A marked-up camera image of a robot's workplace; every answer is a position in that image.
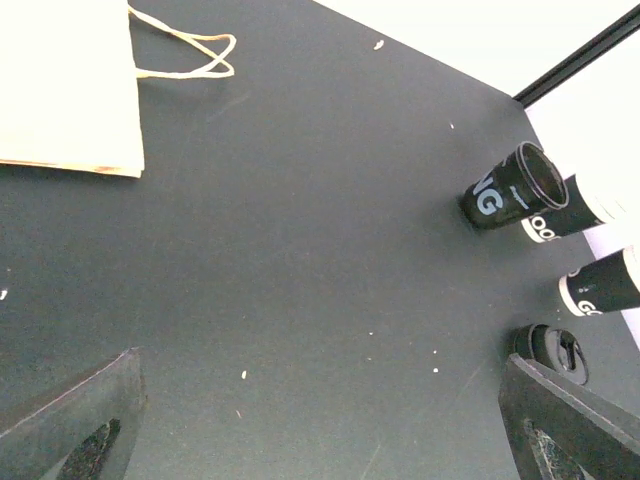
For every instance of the black frame post right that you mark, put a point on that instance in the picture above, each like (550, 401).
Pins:
(609, 38)

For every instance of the single black paper cup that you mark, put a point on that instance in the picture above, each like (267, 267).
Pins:
(609, 284)

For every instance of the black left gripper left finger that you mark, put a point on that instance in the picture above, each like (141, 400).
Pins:
(88, 424)

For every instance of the stack of black paper cups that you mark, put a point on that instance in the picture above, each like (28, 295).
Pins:
(591, 203)

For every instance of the black cup with coffee beans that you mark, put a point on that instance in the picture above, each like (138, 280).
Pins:
(524, 184)

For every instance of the brown paper bag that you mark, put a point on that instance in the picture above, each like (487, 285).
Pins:
(69, 83)

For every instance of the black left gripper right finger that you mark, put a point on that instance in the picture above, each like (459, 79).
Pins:
(556, 428)

